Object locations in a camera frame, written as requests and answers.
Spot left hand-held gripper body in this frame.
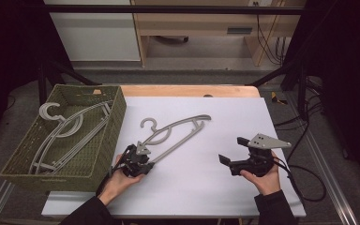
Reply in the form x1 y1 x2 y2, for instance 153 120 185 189
117 141 153 178

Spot green woven basket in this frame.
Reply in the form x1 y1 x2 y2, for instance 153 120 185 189
0 83 128 192

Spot white table cover sheet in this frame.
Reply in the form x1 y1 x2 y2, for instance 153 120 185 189
41 96 307 218

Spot white cabinet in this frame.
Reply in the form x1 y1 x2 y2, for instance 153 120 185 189
43 0 142 62

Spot black curtain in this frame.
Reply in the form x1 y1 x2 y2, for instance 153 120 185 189
0 0 73 148
289 0 360 184

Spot grey plastic clothes hanger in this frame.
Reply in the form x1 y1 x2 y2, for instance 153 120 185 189
27 101 113 174
139 113 213 164
29 102 113 174

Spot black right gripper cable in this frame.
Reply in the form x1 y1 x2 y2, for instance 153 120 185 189
271 156 328 203

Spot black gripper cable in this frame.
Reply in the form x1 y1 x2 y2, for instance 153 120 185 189
107 144 132 188
271 156 328 203

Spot light wooden desk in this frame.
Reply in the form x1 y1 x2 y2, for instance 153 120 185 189
130 0 308 68

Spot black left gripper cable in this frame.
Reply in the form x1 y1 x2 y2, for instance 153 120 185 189
107 144 132 188

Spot black frame stand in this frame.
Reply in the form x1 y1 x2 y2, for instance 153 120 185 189
247 59 309 120
37 59 101 106

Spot grey drawer handle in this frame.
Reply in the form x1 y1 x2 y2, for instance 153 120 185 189
226 27 253 35

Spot person's left hand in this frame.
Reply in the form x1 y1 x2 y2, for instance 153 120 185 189
97 153 146 206

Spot black hanging cables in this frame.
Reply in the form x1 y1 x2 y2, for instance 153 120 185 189
253 1 286 67

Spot black floor cables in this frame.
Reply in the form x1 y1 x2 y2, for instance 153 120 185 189
274 76 326 163

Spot person's right hand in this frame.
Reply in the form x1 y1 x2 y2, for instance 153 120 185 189
239 151 282 197

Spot black horizontal frame bar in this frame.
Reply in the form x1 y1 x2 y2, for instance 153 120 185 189
41 4 306 16

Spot yellow and black tool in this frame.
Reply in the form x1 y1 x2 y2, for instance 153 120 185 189
270 91 289 106

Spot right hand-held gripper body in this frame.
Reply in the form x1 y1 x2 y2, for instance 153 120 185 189
229 133 293 178

